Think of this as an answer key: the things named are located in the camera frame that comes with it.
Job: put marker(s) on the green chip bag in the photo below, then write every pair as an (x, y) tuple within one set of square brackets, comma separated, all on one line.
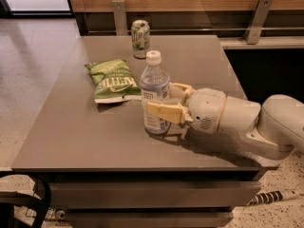
[(114, 82)]

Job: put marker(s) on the right metal bracket post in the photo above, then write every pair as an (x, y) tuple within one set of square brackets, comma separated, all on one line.
[(253, 32)]

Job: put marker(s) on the black chair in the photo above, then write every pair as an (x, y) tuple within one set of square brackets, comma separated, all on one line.
[(8, 200)]

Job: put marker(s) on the white green soda can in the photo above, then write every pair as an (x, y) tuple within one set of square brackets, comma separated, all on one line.
[(140, 33)]

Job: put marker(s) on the grey table with drawers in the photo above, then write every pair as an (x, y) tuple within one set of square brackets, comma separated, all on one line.
[(105, 171)]

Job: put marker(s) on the left metal bracket post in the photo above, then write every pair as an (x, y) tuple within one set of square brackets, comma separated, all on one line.
[(120, 20)]

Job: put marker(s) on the blue plastic water bottle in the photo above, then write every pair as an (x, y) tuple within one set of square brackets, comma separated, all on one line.
[(154, 84)]

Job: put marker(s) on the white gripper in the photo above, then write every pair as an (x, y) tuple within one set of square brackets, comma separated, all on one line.
[(206, 108)]

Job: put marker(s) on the horizontal metal rail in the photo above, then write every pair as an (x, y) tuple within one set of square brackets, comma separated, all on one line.
[(232, 32)]

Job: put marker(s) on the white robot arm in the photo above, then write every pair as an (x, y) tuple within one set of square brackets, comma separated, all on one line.
[(276, 126)]

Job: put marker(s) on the metal bracket post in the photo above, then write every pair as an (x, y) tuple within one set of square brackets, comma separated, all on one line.
[(120, 20), (253, 32)]

